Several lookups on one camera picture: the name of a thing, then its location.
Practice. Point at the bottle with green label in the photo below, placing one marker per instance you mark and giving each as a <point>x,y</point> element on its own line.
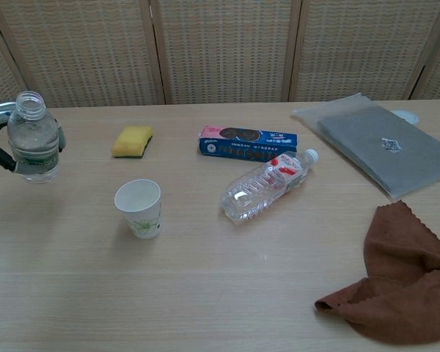
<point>33,154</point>

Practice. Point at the capped bottle with red label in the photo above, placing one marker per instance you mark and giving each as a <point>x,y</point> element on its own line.
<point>264,187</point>

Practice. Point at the white QR code sticker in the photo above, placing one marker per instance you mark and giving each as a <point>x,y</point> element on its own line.
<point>391,144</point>

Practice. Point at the brown microfiber cloth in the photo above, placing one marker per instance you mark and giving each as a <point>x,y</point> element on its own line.
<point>399,278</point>

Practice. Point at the yellow sponge with green pad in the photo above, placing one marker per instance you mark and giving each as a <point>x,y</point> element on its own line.
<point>132,141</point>

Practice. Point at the white paper cup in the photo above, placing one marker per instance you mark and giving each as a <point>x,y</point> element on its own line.
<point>139,209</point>

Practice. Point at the white round lid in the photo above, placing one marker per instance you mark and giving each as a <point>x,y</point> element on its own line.
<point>407,115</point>

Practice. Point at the folded grey cloth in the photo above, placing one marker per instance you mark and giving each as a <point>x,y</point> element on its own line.
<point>388,165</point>

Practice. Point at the grey item in plastic bag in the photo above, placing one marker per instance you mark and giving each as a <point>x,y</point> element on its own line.
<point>311,113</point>

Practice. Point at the blue pink cookie box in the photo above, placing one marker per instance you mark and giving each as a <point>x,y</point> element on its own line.
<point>242,144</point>

